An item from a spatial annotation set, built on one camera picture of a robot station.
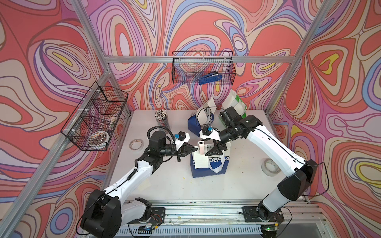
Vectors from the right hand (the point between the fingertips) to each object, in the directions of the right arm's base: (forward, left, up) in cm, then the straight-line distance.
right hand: (207, 148), depth 71 cm
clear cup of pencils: (+28, +26, -5) cm, 39 cm away
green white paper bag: (+37, -21, -2) cm, 43 cm away
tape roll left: (+19, +46, -23) cm, 55 cm away
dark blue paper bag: (-4, -6, -9) cm, 11 cm away
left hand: (-1, +5, 0) cm, 5 cm away
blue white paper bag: (+27, -1, -7) cm, 28 cm away
